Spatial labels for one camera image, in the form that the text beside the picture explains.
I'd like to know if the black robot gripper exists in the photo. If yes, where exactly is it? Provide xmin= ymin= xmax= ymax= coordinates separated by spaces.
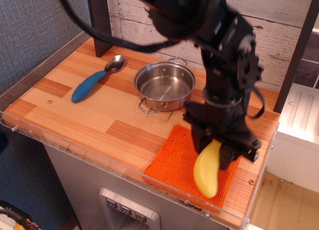
xmin=183 ymin=95 xmax=262 ymax=170

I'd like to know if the yellow plastic banana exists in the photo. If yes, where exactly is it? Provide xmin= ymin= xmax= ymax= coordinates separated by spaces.
xmin=193 ymin=139 xmax=222 ymax=198

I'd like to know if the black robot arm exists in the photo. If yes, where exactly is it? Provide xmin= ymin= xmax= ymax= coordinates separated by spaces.
xmin=141 ymin=0 xmax=263 ymax=170

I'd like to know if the stainless steel pot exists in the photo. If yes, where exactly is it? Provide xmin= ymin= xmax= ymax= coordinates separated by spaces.
xmin=134 ymin=58 xmax=196 ymax=114

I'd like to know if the orange knitted cloth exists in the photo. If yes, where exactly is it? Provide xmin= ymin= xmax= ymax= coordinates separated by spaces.
xmin=144 ymin=124 xmax=240 ymax=213

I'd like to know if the grey dispenser button panel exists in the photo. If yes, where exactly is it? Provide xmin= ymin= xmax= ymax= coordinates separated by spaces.
xmin=99 ymin=187 xmax=160 ymax=230

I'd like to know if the clear acrylic table guard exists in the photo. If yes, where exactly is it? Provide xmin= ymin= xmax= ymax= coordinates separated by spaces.
xmin=2 ymin=106 xmax=280 ymax=230

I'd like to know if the yellow object bottom corner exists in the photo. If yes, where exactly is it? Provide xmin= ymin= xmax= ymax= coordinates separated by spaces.
xmin=13 ymin=223 xmax=25 ymax=230

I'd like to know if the blue handled metal spoon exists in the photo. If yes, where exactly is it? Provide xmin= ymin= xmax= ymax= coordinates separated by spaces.
xmin=71 ymin=55 xmax=125 ymax=103

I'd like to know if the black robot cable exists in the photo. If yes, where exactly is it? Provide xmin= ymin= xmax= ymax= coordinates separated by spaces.
xmin=56 ymin=0 xmax=180 ymax=53

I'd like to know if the dark right shelf post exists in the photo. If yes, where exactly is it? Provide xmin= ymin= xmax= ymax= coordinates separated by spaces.
xmin=273 ymin=0 xmax=319 ymax=113

